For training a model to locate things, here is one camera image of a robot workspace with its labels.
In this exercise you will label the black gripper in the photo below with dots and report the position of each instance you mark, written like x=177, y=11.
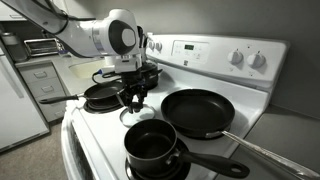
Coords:
x=131, y=80

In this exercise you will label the small glass pot lid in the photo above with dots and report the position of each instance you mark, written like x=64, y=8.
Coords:
x=135, y=107

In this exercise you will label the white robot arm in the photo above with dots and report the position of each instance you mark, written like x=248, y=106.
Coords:
x=83, y=36

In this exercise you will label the large black pot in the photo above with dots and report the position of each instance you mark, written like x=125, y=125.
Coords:
x=152, y=79

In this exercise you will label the large glass pot lid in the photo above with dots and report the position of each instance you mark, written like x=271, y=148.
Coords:
x=150, y=66

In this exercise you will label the white stove knob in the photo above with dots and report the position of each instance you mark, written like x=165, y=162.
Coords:
x=235, y=56
x=151, y=45
x=256, y=60
x=159, y=46

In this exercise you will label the small black pot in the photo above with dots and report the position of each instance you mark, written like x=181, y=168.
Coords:
x=150, y=148

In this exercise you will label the white electric stove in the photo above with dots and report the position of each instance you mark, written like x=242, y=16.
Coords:
x=213, y=76

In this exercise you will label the small black frying pan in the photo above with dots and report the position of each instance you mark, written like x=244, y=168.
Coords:
x=100, y=91

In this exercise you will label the white sink basin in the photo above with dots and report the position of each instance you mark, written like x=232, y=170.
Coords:
x=83, y=70

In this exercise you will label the large black frying pan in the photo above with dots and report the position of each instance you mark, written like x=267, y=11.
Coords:
x=196, y=113

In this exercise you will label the gray cabinet drawer front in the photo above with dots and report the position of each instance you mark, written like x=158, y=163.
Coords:
x=28, y=71
x=48, y=110
x=36, y=90

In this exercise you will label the silver toaster oven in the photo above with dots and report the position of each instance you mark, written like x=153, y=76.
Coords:
x=41, y=46

